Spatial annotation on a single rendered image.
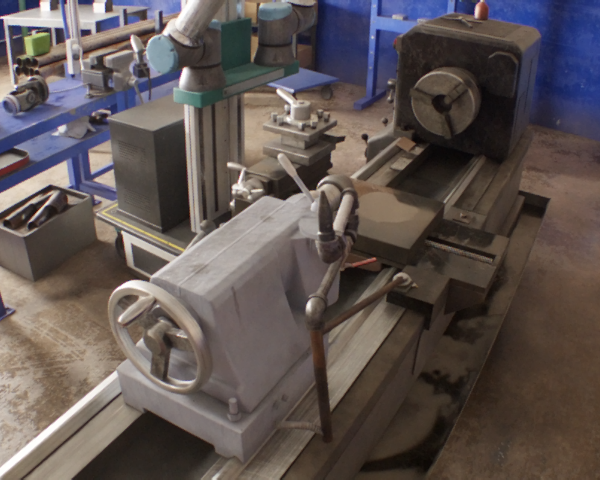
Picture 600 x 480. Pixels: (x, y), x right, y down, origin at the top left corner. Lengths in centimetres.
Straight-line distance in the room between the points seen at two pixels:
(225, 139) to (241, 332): 188
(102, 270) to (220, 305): 228
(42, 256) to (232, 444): 232
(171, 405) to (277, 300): 29
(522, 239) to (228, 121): 148
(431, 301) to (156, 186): 162
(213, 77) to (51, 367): 142
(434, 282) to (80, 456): 97
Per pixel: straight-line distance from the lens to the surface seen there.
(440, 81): 225
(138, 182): 288
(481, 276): 164
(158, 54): 219
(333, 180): 147
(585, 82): 573
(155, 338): 102
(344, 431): 123
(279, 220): 122
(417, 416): 187
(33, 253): 324
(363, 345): 142
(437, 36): 244
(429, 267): 164
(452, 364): 206
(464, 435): 239
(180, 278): 106
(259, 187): 168
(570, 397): 269
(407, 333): 148
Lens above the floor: 175
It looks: 30 degrees down
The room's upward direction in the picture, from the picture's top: 2 degrees clockwise
